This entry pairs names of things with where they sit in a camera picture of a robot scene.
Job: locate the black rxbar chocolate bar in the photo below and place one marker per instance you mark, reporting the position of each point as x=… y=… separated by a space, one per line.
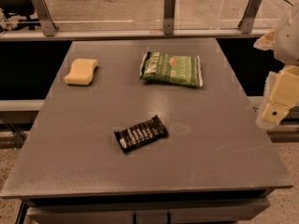
x=141 y=134

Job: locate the right metal bracket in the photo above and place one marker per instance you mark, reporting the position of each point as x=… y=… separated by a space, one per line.
x=245 y=26

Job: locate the green chip bag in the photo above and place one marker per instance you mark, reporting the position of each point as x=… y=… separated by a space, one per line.
x=172 y=69

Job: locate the middle metal bracket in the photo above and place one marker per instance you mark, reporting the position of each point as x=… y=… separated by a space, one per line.
x=169 y=16

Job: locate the left metal bracket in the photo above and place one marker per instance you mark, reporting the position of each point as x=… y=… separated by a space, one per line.
x=47 y=24

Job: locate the metal bracket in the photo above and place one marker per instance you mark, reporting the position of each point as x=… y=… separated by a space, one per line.
x=47 y=24
x=169 y=16
x=245 y=26

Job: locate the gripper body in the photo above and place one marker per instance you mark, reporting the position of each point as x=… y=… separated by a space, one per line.
x=289 y=39

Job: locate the metal rail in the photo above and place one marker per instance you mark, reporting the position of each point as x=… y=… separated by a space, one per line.
x=128 y=34

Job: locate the grey table cabinet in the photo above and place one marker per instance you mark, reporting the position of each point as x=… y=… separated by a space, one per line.
x=213 y=207

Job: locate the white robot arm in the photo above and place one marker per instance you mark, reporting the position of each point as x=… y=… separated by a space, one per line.
x=283 y=39

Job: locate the black office chair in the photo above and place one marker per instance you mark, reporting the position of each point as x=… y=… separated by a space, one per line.
x=24 y=8

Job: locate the yellow sponge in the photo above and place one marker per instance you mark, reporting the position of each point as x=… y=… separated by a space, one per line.
x=81 y=72

